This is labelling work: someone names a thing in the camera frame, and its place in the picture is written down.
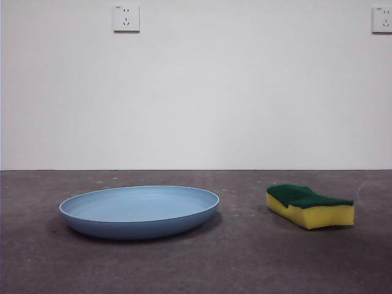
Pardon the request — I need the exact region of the blue round plate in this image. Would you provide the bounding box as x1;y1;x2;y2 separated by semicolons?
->
58;184;221;240

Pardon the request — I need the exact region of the yellow sponge with green pad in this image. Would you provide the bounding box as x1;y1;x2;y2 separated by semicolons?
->
265;183;355;230

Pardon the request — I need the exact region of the white wall socket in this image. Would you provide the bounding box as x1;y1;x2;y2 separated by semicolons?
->
113;4;141;33
371;6;392;34

